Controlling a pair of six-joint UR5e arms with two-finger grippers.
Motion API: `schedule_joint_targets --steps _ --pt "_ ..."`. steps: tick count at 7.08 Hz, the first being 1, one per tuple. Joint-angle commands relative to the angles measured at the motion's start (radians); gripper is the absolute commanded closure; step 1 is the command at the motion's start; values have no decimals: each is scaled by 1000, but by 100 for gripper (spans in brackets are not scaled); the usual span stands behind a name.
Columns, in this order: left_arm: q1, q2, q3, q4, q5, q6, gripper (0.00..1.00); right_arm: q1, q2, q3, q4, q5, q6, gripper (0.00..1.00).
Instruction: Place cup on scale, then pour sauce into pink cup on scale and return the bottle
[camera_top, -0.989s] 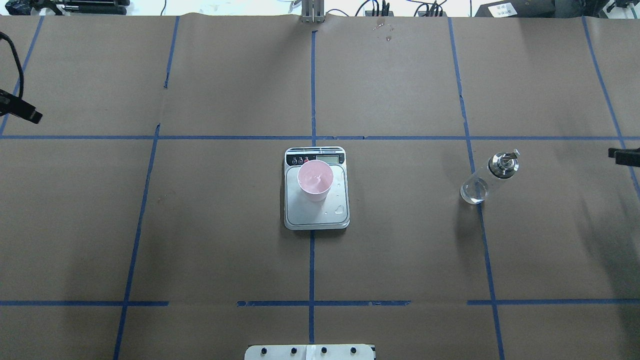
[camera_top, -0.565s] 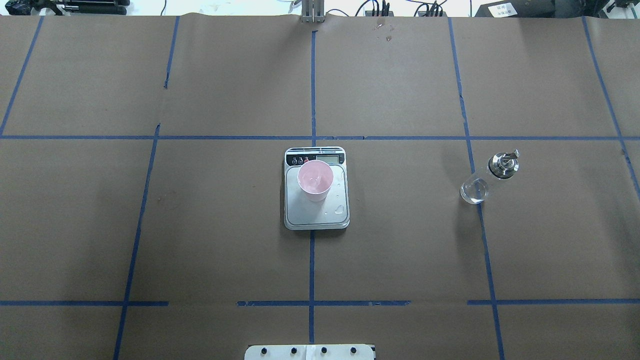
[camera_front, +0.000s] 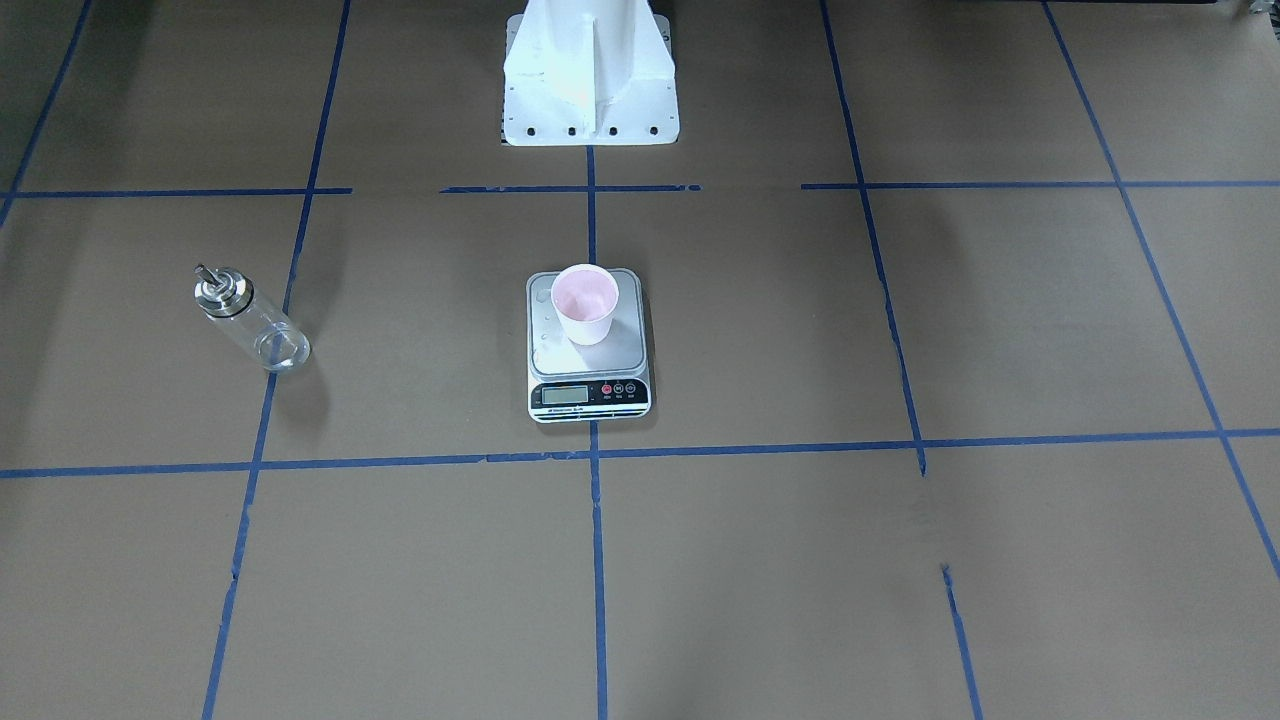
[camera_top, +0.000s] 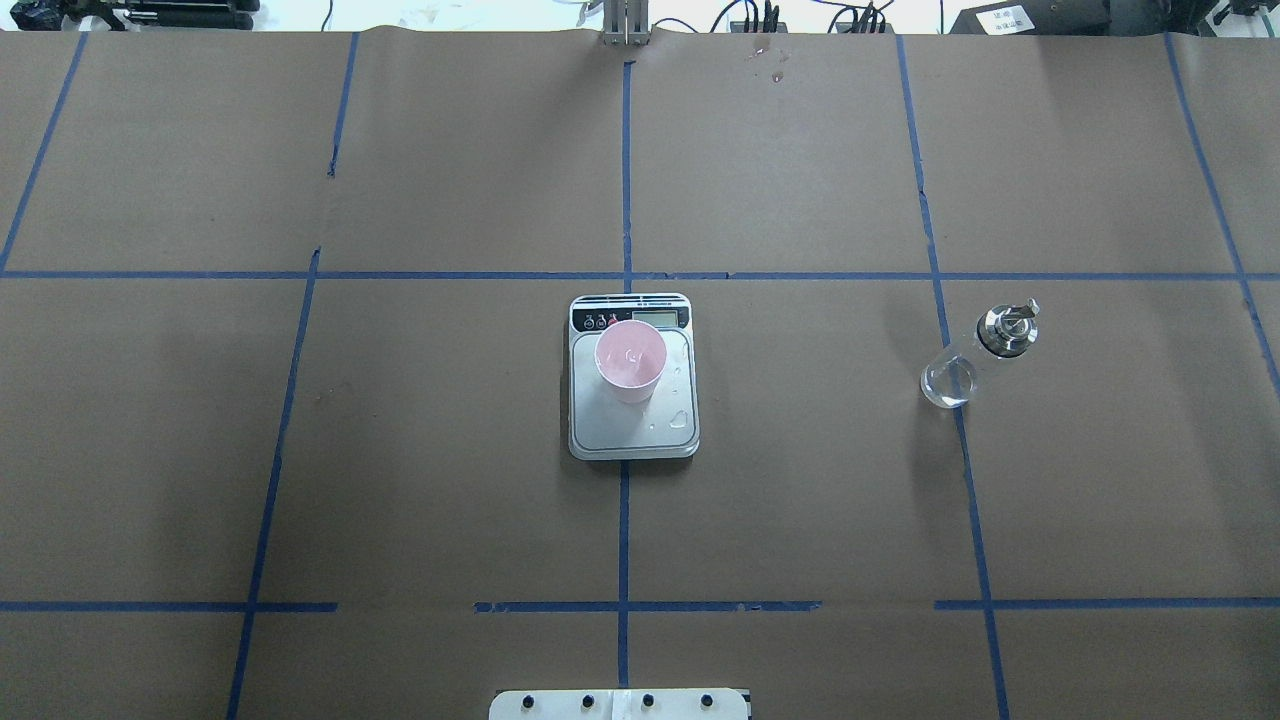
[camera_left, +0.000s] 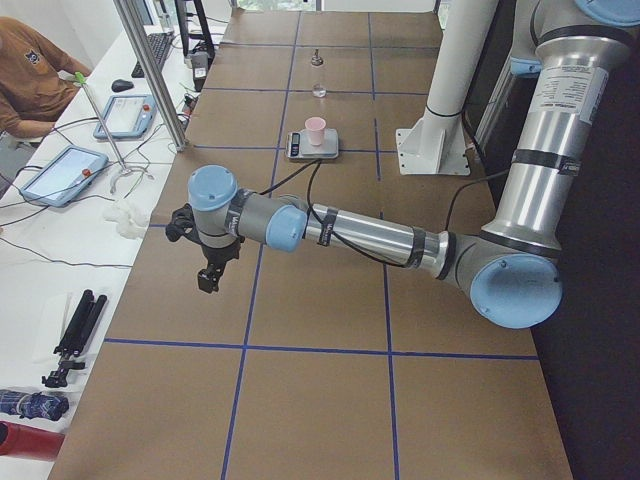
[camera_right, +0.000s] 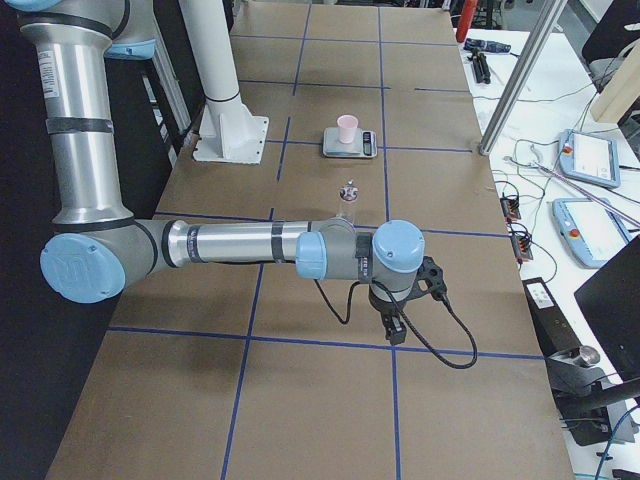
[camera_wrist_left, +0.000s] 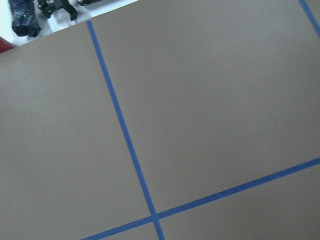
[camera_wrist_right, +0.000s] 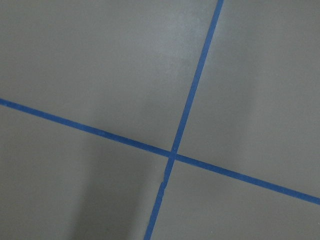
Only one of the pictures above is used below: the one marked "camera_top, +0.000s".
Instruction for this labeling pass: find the glass sauce dispenser bottle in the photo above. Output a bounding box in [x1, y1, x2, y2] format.
[919, 299, 1041, 409]

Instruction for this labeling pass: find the aluminium frame post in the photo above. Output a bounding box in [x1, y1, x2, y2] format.
[598, 0, 652, 47]

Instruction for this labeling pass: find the silver digital kitchen scale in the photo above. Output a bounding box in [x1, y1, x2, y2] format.
[567, 292, 701, 461]

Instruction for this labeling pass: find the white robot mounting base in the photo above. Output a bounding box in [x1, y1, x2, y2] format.
[488, 687, 753, 719]

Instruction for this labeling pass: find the pink paper cup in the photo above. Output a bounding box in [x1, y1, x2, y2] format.
[594, 320, 668, 404]

